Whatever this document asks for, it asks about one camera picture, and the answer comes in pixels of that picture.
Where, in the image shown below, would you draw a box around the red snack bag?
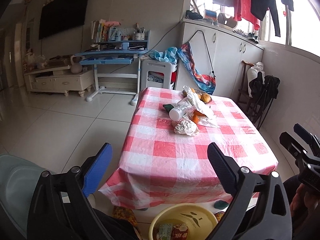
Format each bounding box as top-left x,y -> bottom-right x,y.
171,223 -> 189,240

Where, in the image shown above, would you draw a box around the white tissue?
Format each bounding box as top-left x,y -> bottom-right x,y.
171,117 -> 200,137

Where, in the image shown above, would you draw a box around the clear plastic bottle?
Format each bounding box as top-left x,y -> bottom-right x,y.
169,97 -> 195,121

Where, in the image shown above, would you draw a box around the dark green small packet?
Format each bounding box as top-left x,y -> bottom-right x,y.
163,104 -> 176,113

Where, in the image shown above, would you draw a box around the yellow plastic trash basin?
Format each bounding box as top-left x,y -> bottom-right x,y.
149,203 -> 218,239

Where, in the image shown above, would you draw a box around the person's right hand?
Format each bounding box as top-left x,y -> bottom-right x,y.
290,184 -> 319,217

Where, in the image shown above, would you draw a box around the black folded clothes on chair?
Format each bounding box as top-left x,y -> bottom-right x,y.
249,72 -> 280,130

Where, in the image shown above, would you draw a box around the dark wooden chair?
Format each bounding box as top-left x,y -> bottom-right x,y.
236,60 -> 265,114

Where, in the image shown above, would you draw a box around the white cloth on table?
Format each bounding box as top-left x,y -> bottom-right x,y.
188,96 -> 219,128

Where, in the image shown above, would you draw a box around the right orange fruit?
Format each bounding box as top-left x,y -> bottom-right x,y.
199,93 -> 212,103

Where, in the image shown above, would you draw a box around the red white checkered tablecloth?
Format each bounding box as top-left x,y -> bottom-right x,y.
99,87 -> 278,210

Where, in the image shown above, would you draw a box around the colourful hanging fabric bag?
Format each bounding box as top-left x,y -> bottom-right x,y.
177,42 -> 216,95

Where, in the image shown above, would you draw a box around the dark wicker fruit basket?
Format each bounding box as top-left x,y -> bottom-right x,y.
182,88 -> 212,104

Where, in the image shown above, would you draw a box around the white tv cabinet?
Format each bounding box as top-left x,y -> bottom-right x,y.
24,66 -> 93,98

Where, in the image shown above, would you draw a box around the pink kettlebell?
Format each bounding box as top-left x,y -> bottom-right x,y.
70,55 -> 83,74

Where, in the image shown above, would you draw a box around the red hanging garment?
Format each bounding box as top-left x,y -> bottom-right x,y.
234,0 -> 260,31

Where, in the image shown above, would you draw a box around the light blue crumpled cloth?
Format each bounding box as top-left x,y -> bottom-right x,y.
149,47 -> 178,64

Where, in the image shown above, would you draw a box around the blue children's study desk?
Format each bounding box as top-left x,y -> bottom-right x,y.
74,30 -> 151,106

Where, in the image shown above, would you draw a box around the white plastic stool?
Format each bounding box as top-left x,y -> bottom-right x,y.
140,60 -> 178,90

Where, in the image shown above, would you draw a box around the row of books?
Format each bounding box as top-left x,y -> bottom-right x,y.
91,19 -> 108,44

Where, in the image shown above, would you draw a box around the white pen holder cup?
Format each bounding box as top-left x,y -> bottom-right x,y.
132,28 -> 145,41

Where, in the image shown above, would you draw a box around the white wall cabinet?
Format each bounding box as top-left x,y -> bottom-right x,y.
181,19 -> 264,100

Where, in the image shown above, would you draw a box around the black power cable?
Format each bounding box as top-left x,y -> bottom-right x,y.
105,21 -> 217,78

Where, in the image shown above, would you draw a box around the black wall television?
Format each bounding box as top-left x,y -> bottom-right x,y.
39,0 -> 88,40

